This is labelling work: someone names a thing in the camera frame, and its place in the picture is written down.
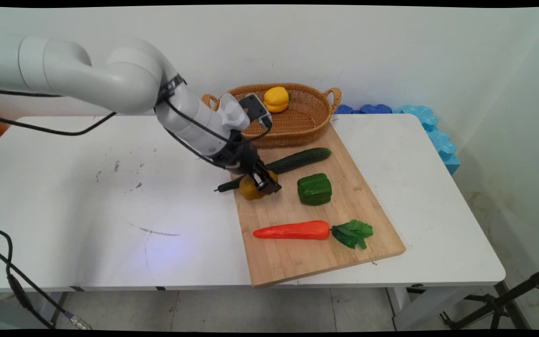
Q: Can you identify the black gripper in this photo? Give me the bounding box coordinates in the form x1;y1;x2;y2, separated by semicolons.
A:
212;132;283;195

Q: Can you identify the small orange-yellow fruit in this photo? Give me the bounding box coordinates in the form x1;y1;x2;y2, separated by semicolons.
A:
239;169;280;201

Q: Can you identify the dark green cucumber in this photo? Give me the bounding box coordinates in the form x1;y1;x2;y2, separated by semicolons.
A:
214;147;333;193

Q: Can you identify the green bell pepper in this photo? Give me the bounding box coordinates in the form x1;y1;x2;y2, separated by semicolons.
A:
297;173;333;206

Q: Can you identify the orange carrot with green leaves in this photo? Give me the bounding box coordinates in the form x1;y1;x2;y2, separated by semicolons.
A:
252;219;374;250

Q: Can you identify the woven wicker basket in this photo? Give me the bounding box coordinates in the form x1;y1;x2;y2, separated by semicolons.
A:
202;83;342;149

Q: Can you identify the yellow bell pepper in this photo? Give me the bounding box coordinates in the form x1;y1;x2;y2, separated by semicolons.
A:
263;86;290;113

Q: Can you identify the wooden cutting board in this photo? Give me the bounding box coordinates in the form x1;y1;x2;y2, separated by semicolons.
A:
223;123;407;288

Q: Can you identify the light blue foam mat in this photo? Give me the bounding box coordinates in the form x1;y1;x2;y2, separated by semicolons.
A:
393;104;461;176

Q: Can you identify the white table leg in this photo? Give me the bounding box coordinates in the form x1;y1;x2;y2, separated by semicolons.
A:
40;291;70;324
386;286;469;331

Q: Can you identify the black tripod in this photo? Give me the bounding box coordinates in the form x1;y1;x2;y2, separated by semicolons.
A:
439;264;539;330

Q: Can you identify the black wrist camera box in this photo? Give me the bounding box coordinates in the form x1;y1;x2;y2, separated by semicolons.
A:
239;93;273;130

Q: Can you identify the white ribbed camera mount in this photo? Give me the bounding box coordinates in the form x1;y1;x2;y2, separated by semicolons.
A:
218;93;251;132

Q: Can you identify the black strap with white print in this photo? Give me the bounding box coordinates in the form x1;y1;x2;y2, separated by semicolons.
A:
156;73;188;106

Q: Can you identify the black cable with thick sleeve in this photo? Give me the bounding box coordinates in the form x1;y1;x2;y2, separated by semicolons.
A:
0;88;270;330

